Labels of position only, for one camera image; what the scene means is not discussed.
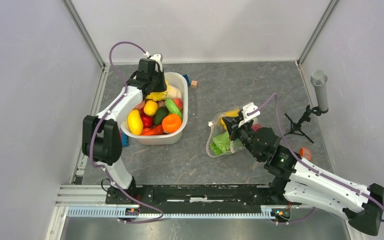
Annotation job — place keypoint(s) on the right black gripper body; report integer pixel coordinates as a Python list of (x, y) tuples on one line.
[(243, 133)]

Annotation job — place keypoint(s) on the green napa cabbage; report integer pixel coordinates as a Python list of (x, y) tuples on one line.
[(222, 144)]

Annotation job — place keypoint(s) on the clear zip top bag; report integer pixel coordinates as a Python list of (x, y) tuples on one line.
[(216, 128)]

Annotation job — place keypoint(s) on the yellow crinkled lettuce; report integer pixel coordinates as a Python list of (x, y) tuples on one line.
[(171, 92)]

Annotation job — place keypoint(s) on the yellow lemon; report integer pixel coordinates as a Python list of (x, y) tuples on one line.
[(135, 123)]

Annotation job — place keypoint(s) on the yellow banana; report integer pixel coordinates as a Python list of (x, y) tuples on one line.
[(231, 113)]

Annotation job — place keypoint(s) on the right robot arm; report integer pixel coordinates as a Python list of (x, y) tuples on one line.
[(297, 180)]

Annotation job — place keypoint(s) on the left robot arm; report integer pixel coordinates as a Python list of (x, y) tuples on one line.
[(101, 135)]

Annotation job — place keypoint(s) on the black microphone tripod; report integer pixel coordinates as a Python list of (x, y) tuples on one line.
[(296, 127)]

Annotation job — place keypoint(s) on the orange round object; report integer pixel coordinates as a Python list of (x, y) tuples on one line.
[(305, 153)]

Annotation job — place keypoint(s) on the small wooden cube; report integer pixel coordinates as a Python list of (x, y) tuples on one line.
[(194, 84)]

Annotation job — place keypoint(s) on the orange bell pepper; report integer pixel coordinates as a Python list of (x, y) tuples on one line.
[(171, 123)]

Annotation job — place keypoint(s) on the light green bitter gourd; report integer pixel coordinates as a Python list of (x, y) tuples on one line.
[(173, 108)]

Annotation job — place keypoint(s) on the red pepper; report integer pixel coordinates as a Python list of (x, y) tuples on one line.
[(155, 131)]

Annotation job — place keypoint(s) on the dark green avocado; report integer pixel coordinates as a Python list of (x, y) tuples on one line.
[(160, 114)]

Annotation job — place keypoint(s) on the grey microphone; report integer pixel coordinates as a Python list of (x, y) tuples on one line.
[(318, 80)]

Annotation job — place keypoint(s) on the red apple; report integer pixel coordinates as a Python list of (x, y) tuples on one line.
[(147, 121)]

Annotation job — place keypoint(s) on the small yellow fruit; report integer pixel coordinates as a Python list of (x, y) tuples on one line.
[(150, 108)]

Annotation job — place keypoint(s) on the lower reddish peach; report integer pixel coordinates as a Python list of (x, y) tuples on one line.
[(140, 105)]

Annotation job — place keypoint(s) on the blue red toy block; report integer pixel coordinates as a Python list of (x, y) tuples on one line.
[(124, 140)]

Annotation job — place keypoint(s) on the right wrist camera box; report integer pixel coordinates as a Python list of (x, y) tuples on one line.
[(248, 113)]

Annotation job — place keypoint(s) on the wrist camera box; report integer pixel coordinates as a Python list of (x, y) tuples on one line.
[(248, 113), (158, 58)]

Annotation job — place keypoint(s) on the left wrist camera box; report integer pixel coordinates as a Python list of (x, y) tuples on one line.
[(158, 58)]

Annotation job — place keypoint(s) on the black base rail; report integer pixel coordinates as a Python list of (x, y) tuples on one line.
[(196, 199)]

